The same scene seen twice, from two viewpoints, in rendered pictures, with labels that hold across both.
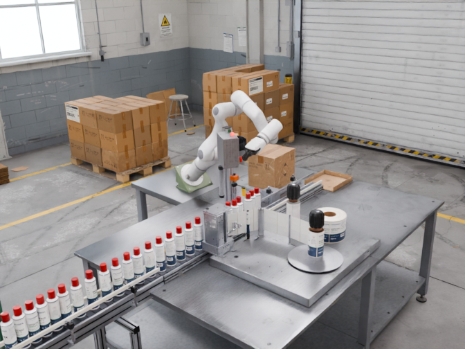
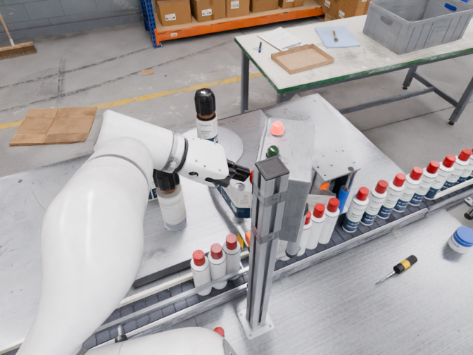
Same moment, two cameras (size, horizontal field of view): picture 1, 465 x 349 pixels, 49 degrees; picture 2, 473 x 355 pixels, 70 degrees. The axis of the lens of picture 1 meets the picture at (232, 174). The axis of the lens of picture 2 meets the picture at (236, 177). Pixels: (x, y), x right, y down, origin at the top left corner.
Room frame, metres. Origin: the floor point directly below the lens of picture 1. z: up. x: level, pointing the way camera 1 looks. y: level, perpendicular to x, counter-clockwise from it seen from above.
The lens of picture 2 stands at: (3.50, 0.14, 1.90)
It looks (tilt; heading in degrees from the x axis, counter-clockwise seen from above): 47 degrees down; 205
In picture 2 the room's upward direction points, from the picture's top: straight up
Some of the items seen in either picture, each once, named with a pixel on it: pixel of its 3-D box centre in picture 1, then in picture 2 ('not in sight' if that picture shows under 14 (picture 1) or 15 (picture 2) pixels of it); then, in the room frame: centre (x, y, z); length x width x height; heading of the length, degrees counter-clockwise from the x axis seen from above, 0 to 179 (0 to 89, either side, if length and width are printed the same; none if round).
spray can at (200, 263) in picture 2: (257, 202); (200, 272); (3.11, -0.16, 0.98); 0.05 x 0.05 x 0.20
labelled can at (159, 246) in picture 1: (160, 253); (423, 183); (2.46, 0.40, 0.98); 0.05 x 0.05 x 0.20
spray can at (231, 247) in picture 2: (248, 208); (231, 256); (3.02, -0.10, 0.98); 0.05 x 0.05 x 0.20
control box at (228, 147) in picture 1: (228, 149); (281, 179); (3.02, 0.02, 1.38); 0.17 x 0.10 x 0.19; 14
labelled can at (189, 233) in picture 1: (189, 238); (374, 203); (2.63, 0.26, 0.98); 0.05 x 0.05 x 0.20
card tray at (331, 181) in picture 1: (328, 180); not in sight; (3.80, -0.76, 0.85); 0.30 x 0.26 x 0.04; 139
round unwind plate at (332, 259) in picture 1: (315, 258); (208, 148); (2.53, -0.45, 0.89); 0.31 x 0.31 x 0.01
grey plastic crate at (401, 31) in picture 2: not in sight; (416, 20); (0.74, 0.25, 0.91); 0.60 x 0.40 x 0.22; 140
